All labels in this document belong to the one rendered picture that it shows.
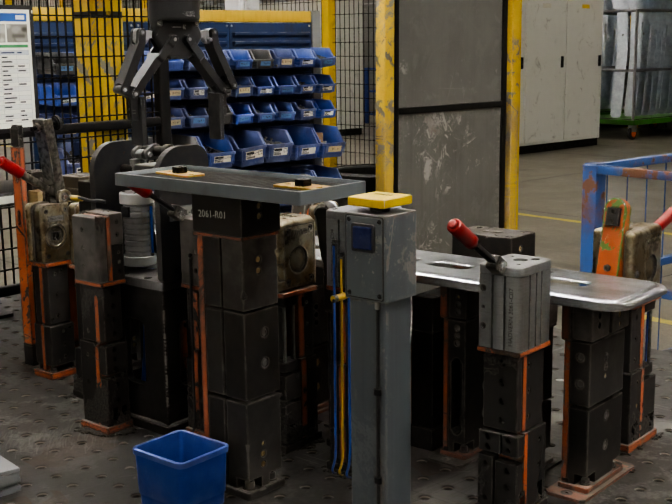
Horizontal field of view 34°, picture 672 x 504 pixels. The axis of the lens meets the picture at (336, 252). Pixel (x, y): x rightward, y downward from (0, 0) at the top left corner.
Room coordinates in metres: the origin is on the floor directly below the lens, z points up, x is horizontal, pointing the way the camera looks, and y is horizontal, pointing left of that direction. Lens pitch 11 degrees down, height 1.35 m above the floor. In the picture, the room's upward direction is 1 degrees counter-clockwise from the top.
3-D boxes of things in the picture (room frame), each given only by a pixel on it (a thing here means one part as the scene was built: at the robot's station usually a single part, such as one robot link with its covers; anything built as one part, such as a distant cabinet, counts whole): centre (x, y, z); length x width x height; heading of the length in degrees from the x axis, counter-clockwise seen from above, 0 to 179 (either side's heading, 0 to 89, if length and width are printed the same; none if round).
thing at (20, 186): (2.19, 0.64, 0.95); 0.03 x 0.01 x 0.50; 50
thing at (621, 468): (1.54, -0.38, 0.84); 0.18 x 0.06 x 0.29; 140
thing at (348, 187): (1.54, 0.14, 1.16); 0.37 x 0.14 x 0.02; 50
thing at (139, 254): (1.85, 0.31, 0.94); 0.18 x 0.13 x 0.49; 50
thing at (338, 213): (1.60, -0.04, 0.90); 0.13 x 0.10 x 0.41; 140
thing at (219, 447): (1.47, 0.23, 0.74); 0.11 x 0.10 x 0.09; 50
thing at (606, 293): (1.94, 0.08, 1.00); 1.38 x 0.22 x 0.02; 50
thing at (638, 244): (1.71, -0.47, 0.88); 0.15 x 0.11 x 0.36; 140
